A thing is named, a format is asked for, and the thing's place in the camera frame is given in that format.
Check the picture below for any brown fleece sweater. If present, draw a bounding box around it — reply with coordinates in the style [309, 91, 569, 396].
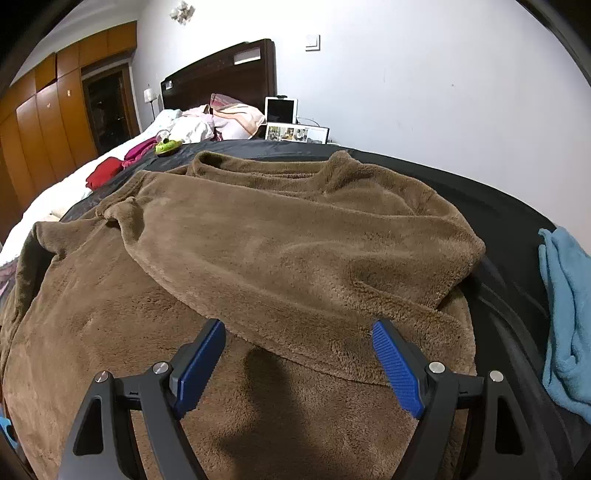
[1, 152, 485, 479]

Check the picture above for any black storage bag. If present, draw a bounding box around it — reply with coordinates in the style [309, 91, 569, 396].
[50, 151, 590, 479]

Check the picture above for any light blue cloth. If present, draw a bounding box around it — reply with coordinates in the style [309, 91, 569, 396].
[538, 227, 590, 421]

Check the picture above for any white bed sheet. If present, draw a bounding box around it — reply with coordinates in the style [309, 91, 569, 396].
[1, 109, 181, 265]

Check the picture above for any red garment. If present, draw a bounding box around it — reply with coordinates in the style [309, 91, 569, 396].
[85, 156, 123, 191]

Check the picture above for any magenta garment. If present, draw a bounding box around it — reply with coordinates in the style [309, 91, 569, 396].
[121, 137, 157, 169]

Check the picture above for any green toy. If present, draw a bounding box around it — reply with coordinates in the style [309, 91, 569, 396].
[154, 138, 183, 156]

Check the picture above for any white crumpled blanket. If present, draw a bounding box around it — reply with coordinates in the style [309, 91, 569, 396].
[155, 104, 214, 144]

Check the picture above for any wooden wardrobe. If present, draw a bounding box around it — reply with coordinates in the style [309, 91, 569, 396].
[1, 21, 139, 237]

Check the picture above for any pink patterned pillow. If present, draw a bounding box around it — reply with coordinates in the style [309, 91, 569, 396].
[209, 93, 266, 140]

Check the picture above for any white tablet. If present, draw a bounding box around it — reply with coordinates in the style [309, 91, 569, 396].
[264, 95, 298, 124]

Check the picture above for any dark wooden headboard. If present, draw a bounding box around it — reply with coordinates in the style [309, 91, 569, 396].
[160, 39, 276, 111]

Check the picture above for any photo collage frame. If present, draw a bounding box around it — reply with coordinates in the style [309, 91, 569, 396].
[264, 122, 329, 144]

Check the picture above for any white wall switch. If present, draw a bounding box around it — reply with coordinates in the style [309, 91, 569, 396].
[304, 34, 322, 52]

